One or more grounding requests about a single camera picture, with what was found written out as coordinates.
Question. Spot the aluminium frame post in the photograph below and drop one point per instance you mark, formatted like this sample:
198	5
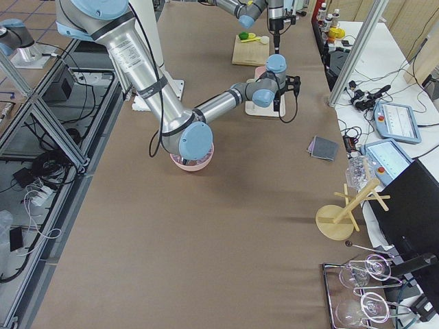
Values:
361	41

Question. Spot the cream serving tray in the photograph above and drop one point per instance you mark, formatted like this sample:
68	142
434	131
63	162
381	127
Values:
254	110

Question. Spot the grey folded cloth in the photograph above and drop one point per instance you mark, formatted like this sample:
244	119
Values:
323	148

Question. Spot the lower wine glass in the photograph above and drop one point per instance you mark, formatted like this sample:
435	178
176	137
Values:
370	309

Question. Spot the large pink bowl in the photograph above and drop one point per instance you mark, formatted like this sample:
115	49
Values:
192	165

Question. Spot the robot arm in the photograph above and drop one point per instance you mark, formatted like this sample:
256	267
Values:
184	132
247	12

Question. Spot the yellow plastic spoon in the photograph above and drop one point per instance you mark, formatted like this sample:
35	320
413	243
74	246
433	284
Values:
257	39

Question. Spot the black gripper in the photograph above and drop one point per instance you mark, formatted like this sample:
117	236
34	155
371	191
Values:
277	101
275	25

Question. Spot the small pink bowl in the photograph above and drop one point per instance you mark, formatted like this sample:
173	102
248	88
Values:
259	71

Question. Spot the wine glass rack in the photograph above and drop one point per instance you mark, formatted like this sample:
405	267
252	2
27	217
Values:
337	293

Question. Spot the black computer monitor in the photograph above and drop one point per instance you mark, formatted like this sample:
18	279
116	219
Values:
411	221

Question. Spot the wooden mug tree stand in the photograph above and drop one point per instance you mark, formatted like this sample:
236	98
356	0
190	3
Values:
338	223

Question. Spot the blue teach pendant tablet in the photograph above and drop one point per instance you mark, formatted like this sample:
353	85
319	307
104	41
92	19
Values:
396	121

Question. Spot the upper wine glass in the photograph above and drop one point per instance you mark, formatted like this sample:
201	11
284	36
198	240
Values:
358	273

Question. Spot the bamboo cutting board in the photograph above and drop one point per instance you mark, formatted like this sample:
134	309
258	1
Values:
250	53

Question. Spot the green lime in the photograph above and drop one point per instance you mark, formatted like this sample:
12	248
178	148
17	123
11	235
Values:
243	35

